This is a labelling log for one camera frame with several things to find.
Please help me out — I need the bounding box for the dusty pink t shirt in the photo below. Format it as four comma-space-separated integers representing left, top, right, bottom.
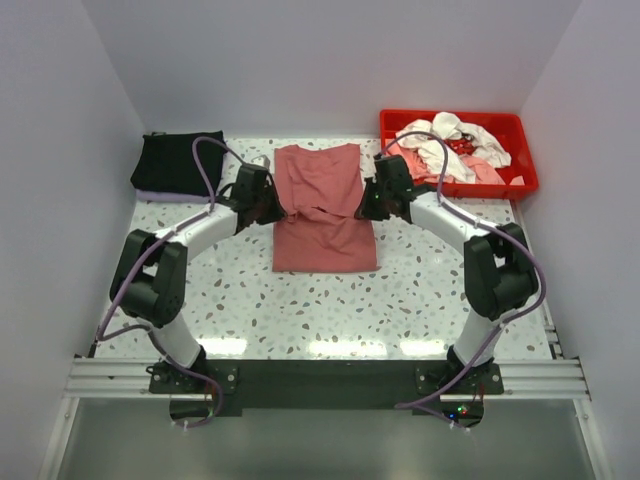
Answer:
272, 143, 378, 273

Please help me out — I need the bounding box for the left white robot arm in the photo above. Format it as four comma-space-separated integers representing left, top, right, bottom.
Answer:
98, 164, 286, 392

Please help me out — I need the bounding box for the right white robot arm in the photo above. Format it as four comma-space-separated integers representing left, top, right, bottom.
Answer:
356, 155, 546, 393

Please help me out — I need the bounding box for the folded black t shirt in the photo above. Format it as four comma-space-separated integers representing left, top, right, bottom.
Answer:
130, 131, 225, 198

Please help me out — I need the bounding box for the light pink t shirt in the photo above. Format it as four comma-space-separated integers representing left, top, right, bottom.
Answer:
385, 139, 511, 185

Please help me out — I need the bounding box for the white t shirt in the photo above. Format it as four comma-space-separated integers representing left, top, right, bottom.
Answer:
393, 112, 508, 179

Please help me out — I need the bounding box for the folded lavender t shirt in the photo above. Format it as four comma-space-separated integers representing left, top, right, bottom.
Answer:
135, 189, 211, 205

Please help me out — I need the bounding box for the red plastic bin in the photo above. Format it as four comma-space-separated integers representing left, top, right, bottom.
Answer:
379, 109, 539, 200

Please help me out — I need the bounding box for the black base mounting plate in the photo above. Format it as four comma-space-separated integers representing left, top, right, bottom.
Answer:
148, 357, 506, 430

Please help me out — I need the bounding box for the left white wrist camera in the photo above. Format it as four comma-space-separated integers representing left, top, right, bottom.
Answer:
250, 155, 271, 173

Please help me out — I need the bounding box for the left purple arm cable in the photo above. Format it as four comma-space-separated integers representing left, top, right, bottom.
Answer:
94, 136, 246, 344

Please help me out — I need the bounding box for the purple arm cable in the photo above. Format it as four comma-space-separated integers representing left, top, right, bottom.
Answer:
94, 136, 246, 344
372, 130, 549, 381

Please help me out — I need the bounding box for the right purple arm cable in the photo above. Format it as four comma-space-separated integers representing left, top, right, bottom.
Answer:
372, 130, 549, 381

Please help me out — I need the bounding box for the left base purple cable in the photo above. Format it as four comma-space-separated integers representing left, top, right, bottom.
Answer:
149, 364, 226, 429

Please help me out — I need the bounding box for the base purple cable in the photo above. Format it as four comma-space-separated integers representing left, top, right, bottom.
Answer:
149, 364, 226, 429
393, 369, 481, 419

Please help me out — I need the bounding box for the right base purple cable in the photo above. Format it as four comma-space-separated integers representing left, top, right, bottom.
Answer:
393, 369, 481, 419

